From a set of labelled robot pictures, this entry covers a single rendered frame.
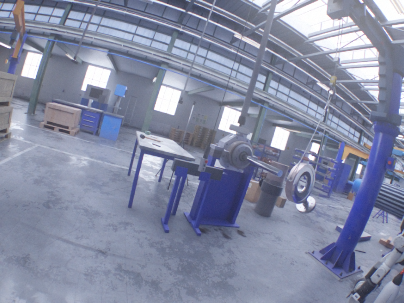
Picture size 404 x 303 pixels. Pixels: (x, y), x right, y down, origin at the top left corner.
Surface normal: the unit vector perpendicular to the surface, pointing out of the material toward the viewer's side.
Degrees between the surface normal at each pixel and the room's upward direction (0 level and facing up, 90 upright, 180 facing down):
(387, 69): 90
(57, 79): 90
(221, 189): 90
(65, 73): 90
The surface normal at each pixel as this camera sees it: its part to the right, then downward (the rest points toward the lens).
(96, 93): 0.30, 0.20
